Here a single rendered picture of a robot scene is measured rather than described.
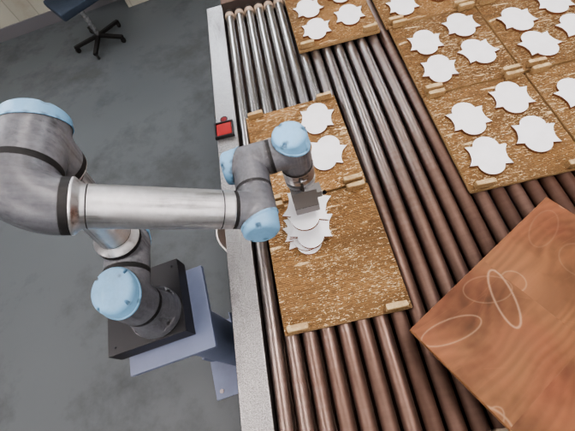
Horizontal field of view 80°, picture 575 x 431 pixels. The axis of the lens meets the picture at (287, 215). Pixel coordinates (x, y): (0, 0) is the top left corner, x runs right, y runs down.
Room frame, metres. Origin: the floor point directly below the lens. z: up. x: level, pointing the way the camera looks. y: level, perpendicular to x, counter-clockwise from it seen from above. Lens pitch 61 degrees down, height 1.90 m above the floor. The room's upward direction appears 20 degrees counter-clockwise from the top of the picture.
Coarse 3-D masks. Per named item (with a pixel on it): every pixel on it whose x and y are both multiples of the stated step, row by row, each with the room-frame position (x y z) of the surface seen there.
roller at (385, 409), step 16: (288, 32) 1.45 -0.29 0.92; (288, 48) 1.34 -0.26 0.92; (304, 96) 1.04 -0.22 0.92; (368, 320) 0.16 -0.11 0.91; (368, 336) 0.12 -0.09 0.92; (368, 352) 0.09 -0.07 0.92; (368, 368) 0.05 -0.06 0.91; (384, 384) 0.01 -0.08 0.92; (384, 400) -0.03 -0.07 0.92; (384, 416) -0.06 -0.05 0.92
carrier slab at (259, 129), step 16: (272, 112) 0.99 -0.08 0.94; (288, 112) 0.96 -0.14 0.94; (336, 112) 0.88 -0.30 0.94; (256, 128) 0.94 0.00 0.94; (272, 128) 0.92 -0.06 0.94; (336, 128) 0.81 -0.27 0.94; (352, 144) 0.72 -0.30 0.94; (352, 160) 0.66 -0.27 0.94; (272, 176) 0.71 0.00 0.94; (320, 176) 0.64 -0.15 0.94; (336, 176) 0.62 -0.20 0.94; (288, 192) 0.62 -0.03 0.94
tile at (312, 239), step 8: (328, 216) 0.47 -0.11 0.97; (320, 224) 0.46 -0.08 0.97; (328, 224) 0.45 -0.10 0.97; (296, 232) 0.46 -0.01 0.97; (304, 232) 0.45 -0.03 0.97; (312, 232) 0.44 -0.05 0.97; (320, 232) 0.43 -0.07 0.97; (328, 232) 0.42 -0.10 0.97; (304, 240) 0.42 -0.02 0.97; (312, 240) 0.42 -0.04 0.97; (320, 240) 0.41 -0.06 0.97; (312, 248) 0.39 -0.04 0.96
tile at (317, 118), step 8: (312, 104) 0.95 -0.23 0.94; (320, 104) 0.94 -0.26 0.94; (304, 112) 0.93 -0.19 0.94; (312, 112) 0.91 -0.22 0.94; (320, 112) 0.90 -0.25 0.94; (328, 112) 0.89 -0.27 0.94; (304, 120) 0.89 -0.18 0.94; (312, 120) 0.88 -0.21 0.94; (320, 120) 0.87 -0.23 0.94; (328, 120) 0.85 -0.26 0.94; (312, 128) 0.84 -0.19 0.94; (320, 128) 0.83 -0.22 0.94
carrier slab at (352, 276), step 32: (352, 192) 0.54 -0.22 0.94; (352, 224) 0.44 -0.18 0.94; (288, 256) 0.41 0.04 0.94; (320, 256) 0.37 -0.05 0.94; (352, 256) 0.34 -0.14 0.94; (384, 256) 0.31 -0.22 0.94; (288, 288) 0.31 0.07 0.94; (320, 288) 0.28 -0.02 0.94; (352, 288) 0.25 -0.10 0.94; (384, 288) 0.22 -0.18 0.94; (288, 320) 0.23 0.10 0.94; (320, 320) 0.20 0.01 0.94; (352, 320) 0.17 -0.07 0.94
